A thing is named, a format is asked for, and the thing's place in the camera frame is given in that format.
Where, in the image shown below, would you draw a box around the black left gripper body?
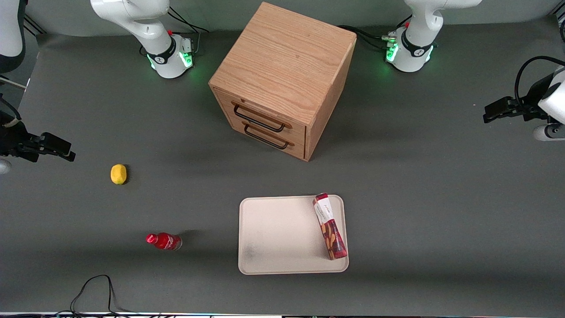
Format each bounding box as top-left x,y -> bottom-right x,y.
519,73 -> 553,122

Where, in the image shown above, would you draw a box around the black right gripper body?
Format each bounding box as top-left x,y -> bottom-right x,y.
0,110 -> 43,162

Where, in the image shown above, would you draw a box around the red tartan cookie box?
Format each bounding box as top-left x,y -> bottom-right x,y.
312,193 -> 348,261

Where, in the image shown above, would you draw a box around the cream rectangular tray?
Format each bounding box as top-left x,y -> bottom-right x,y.
238,194 -> 350,275

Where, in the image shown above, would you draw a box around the yellow lemon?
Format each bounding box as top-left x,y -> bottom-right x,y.
110,164 -> 128,185

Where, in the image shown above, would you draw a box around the red soda bottle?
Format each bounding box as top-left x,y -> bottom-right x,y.
146,232 -> 183,251

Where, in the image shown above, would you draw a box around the wooden drawer front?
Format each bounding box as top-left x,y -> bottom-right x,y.
220,106 -> 306,161
214,88 -> 307,142

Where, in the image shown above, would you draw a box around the wooden two-drawer cabinet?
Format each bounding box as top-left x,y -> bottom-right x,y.
208,1 -> 357,162

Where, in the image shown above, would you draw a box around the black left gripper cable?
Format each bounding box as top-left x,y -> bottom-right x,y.
514,56 -> 565,109

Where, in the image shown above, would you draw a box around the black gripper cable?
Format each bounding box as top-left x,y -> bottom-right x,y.
0,95 -> 22,129
514,56 -> 565,109

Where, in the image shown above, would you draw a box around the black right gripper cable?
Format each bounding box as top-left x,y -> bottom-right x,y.
0,95 -> 22,129

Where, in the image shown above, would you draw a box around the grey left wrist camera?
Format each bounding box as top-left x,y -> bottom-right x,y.
533,123 -> 565,142

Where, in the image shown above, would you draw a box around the thin black loose cable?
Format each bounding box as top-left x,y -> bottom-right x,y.
70,274 -> 146,317

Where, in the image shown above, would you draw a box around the black left arm base cables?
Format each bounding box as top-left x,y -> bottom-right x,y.
338,24 -> 398,50

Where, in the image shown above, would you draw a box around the black arm base cables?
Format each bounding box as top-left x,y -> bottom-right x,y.
338,24 -> 398,50
167,5 -> 210,56

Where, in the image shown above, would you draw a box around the black right arm base cables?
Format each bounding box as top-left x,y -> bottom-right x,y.
167,5 -> 210,56

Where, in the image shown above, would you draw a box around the black wire drawer handle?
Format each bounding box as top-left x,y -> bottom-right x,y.
230,101 -> 293,133
242,121 -> 295,150

